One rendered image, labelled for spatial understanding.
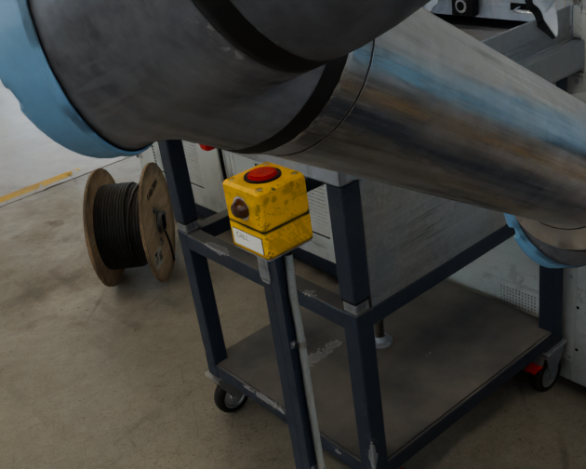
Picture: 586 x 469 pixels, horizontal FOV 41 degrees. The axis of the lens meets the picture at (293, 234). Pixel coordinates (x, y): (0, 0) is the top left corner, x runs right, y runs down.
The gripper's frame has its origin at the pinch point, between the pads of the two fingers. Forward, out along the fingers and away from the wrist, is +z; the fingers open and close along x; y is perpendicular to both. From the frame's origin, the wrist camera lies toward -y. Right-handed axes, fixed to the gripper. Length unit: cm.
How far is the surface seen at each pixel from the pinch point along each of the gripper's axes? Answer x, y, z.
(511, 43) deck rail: 30, -60, -16
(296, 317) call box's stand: -16.1, -33.2, 30.1
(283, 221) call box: -18.7, -23.4, 16.9
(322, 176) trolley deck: -9.1, -45.3, 9.0
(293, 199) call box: -17.2, -23.2, 14.0
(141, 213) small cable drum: -43, -171, 7
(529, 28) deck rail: 35, -62, -19
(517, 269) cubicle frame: 50, -106, 28
